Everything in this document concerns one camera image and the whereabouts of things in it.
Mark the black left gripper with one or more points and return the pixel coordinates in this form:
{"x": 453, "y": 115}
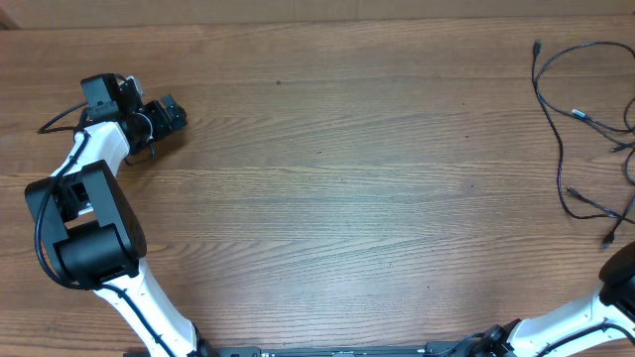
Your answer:
{"x": 164, "y": 124}

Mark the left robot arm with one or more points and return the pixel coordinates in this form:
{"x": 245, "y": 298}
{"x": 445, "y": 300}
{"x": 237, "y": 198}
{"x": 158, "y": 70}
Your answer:
{"x": 86, "y": 234}

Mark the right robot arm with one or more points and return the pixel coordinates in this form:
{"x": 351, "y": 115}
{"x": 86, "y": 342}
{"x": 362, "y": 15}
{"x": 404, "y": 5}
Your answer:
{"x": 606, "y": 314}

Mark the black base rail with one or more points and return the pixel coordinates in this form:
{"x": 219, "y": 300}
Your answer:
{"x": 431, "y": 349}

